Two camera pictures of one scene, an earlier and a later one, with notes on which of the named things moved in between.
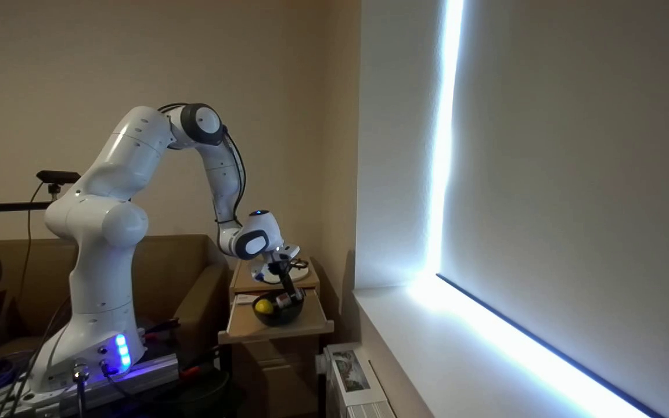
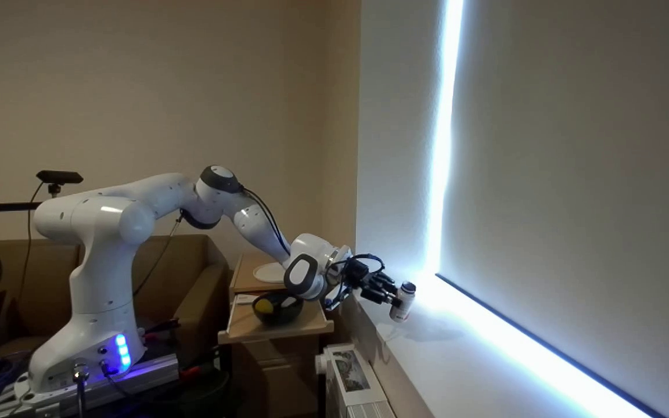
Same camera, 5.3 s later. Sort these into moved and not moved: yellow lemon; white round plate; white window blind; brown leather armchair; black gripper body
Moved: black gripper body
Not moved: white window blind; white round plate; brown leather armchair; yellow lemon
